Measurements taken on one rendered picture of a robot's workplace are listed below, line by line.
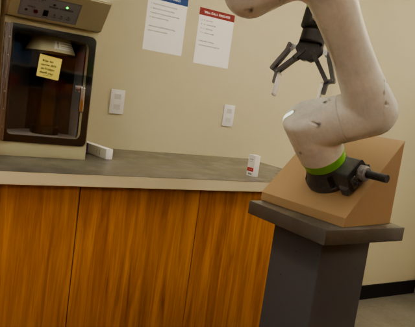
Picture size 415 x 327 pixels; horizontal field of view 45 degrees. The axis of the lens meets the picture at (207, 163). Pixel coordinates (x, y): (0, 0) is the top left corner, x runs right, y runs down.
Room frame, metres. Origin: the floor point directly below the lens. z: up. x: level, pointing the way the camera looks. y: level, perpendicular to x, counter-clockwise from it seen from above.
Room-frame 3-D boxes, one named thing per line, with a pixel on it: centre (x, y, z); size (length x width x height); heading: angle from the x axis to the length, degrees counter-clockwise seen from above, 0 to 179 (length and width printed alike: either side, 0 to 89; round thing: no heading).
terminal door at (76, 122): (1.75, 0.59, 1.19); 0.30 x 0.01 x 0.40; 121
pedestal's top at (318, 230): (1.44, -0.36, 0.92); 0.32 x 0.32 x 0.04; 34
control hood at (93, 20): (1.71, 0.56, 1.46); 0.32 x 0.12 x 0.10; 122
